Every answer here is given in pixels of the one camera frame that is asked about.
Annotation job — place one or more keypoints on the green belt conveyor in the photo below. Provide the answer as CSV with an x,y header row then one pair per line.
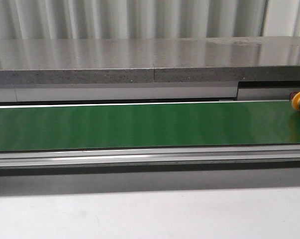
x,y
50,135

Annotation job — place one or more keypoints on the grey stone counter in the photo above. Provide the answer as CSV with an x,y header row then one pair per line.
x,y
105,61

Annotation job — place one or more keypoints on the white corrugated curtain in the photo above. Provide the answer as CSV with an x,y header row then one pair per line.
x,y
147,19

